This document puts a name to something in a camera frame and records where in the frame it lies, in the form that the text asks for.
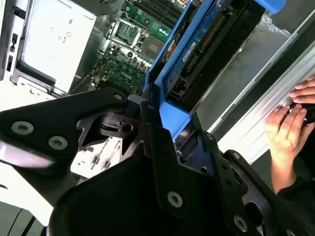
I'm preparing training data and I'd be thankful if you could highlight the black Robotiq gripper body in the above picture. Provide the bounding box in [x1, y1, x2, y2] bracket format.
[48, 154, 230, 236]

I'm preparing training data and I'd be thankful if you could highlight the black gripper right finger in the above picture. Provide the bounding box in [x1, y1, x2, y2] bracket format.
[181, 113, 296, 236]

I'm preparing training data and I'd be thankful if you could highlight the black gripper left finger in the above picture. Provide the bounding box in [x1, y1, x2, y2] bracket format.
[0, 83, 187, 220]

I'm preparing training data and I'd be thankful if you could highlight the hard disk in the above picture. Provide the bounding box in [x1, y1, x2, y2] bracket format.
[144, 0, 287, 146]

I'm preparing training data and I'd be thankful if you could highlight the small round black tool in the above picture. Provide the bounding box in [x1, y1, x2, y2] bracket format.
[285, 102, 315, 127]

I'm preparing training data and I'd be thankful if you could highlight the person's right hand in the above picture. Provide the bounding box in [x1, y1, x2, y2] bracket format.
[266, 104, 311, 158]

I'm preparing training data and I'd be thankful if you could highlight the person's left hand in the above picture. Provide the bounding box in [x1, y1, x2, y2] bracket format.
[288, 75, 315, 104]

